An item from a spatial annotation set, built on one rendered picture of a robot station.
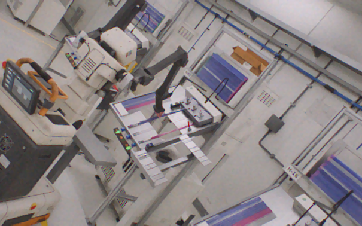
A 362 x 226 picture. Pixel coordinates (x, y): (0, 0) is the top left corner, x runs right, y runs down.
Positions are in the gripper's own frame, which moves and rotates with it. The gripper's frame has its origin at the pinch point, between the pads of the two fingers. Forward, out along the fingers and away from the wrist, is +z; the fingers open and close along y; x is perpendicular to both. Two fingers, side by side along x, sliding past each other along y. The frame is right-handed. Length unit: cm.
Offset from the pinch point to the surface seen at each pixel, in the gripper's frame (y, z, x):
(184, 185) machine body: -21, 70, -13
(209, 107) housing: -6.9, 2.2, -44.1
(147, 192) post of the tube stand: -48, 26, 34
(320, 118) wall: -8, 67, -191
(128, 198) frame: -25, 52, 41
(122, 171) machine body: 15, 62, 32
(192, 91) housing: 21.6, 2.3, -44.8
